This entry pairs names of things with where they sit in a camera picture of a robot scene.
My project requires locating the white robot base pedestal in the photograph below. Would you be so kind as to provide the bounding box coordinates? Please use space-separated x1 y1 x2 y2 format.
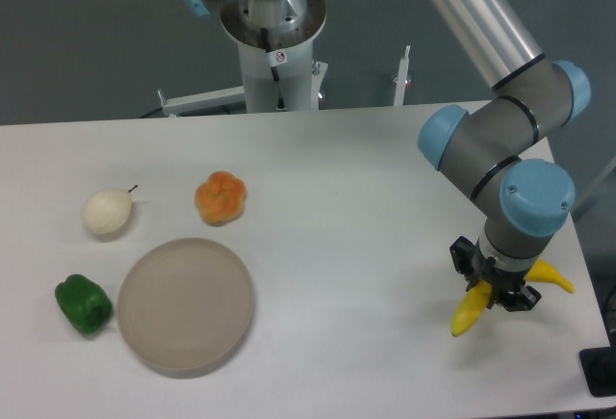
220 0 327 113

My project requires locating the white support bracket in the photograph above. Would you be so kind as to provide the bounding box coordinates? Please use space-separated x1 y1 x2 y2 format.
157 86 244 117
393 44 411 106

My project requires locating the white left support bracket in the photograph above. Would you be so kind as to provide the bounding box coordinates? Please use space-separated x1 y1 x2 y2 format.
157 86 244 117

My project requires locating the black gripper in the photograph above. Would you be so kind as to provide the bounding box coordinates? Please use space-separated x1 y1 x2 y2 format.
449 236 541 312

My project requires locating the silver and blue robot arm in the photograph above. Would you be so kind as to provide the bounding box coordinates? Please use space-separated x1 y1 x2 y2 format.
185 0 591 311

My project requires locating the beige round plate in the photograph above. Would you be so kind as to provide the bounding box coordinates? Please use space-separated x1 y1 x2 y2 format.
116 238 255 379

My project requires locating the green bell pepper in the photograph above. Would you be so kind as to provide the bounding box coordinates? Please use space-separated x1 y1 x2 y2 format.
54 275 113 336

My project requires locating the orange bread roll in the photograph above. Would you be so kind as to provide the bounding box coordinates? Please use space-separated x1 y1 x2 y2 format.
193 171 247 225

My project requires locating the white pear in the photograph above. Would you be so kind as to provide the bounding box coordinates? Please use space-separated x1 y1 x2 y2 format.
81 185 138 236

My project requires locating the black device at edge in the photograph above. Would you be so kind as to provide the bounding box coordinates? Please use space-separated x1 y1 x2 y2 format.
578 347 615 398

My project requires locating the yellow banana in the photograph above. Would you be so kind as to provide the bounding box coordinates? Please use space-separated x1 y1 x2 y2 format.
450 260 575 337

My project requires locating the white right support bracket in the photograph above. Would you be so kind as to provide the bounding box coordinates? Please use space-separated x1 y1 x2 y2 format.
393 44 411 106

